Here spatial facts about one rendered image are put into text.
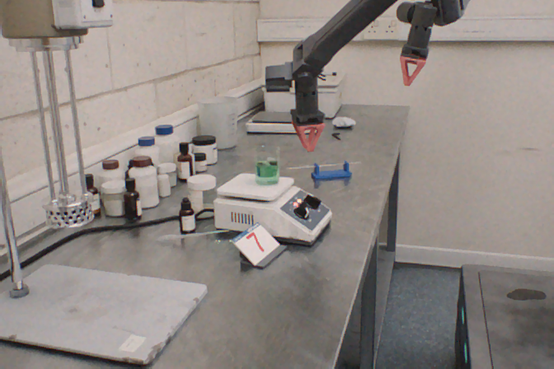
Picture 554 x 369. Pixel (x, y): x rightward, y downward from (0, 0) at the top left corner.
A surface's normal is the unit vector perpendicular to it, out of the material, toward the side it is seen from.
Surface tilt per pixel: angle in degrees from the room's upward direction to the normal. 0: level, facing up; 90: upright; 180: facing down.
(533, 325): 0
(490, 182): 90
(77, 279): 0
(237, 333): 0
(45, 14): 90
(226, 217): 90
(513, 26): 90
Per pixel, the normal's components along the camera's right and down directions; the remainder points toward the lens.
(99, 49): 0.96, 0.05
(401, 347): -0.02, -0.96
